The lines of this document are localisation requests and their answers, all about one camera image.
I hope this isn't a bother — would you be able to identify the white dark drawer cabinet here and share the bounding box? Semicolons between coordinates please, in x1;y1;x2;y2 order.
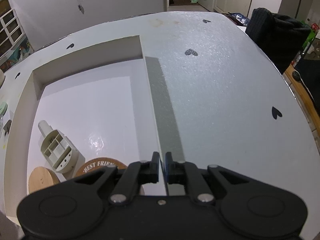
0;0;25;57

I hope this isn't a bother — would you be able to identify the white usb wall charger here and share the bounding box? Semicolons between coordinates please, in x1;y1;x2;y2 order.
3;120;12;135

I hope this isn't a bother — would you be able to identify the round plain wooden coaster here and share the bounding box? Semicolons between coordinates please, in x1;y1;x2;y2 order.
28;166;60;194

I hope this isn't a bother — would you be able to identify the black fabric chair back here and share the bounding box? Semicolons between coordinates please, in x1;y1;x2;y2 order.
246;8;311;74

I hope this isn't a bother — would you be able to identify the white plastic suction hook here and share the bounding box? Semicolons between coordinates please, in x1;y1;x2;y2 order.
38;120;80;174

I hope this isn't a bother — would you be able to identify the mint green round lid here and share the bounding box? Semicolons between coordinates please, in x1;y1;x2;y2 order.
0;101;8;116

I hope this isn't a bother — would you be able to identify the white shallow cardboard box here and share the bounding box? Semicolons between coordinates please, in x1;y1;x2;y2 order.
1;36;160;222

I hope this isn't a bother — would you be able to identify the green elephant round coaster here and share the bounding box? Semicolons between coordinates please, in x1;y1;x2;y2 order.
75;156;129;178

